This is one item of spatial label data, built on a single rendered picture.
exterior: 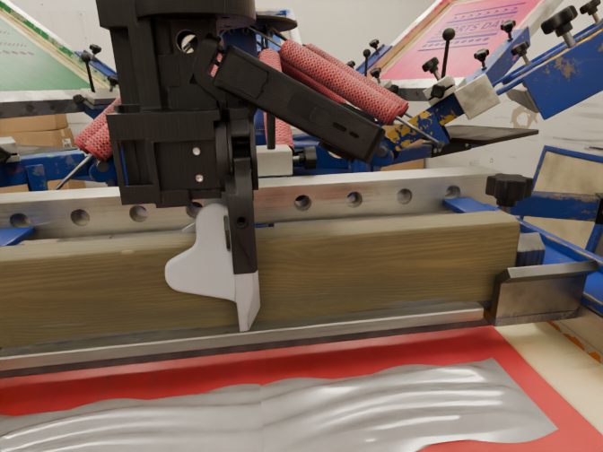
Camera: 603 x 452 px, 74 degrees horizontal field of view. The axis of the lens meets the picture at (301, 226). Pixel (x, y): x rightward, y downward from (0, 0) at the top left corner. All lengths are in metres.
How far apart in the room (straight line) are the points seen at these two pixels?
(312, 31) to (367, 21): 0.57
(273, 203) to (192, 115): 0.29
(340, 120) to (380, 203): 0.29
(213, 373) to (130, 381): 0.06
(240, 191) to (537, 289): 0.24
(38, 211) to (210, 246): 0.34
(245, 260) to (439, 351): 0.18
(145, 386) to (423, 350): 0.21
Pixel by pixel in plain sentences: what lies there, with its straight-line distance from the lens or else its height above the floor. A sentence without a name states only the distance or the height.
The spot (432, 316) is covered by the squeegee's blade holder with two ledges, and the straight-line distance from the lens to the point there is 0.32.
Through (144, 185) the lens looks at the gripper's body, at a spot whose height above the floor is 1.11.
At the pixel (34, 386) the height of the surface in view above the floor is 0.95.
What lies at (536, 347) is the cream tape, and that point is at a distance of 0.38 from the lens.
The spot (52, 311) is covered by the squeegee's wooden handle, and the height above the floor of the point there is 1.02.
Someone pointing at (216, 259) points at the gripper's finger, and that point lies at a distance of 0.26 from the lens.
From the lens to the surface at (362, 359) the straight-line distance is 0.33.
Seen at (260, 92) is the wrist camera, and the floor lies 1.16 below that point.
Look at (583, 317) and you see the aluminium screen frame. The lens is 0.39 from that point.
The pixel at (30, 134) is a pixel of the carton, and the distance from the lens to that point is 4.38.
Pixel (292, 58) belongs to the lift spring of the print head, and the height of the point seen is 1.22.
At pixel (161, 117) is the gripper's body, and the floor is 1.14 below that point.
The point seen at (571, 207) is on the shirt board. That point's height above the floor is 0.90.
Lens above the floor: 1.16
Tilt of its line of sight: 19 degrees down
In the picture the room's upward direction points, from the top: 2 degrees counter-clockwise
